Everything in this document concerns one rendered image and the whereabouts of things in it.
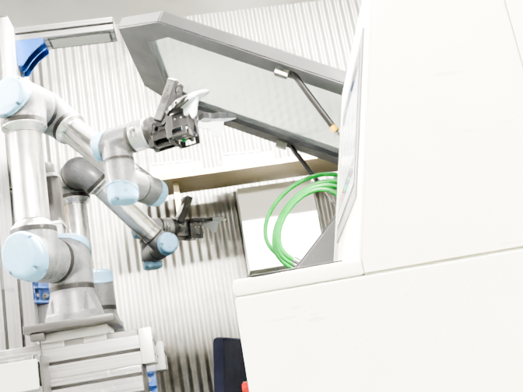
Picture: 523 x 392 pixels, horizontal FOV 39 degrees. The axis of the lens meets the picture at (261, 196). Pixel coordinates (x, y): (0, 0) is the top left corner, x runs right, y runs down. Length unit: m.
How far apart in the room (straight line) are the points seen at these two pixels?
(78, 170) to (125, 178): 0.82
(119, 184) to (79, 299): 0.34
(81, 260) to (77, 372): 0.29
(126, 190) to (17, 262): 0.32
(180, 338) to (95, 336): 2.39
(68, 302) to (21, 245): 0.20
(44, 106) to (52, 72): 2.79
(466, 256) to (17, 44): 1.67
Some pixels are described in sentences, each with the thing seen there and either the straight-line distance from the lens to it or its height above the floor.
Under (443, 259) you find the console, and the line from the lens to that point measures 1.29.
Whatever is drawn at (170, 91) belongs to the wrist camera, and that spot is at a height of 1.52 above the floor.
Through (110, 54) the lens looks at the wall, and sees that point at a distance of 4.82.
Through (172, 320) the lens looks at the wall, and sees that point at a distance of 4.33.
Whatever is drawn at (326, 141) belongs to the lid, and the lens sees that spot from 2.64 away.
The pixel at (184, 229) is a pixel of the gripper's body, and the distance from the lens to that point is 2.83.
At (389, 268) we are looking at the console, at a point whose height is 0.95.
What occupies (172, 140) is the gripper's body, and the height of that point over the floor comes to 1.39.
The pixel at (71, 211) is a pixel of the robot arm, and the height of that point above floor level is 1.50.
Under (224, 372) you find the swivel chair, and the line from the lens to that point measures 3.80.
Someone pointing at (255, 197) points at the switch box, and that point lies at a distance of 4.28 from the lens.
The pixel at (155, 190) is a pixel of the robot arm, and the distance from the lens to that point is 1.90.
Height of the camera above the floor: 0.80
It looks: 14 degrees up
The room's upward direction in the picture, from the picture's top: 10 degrees counter-clockwise
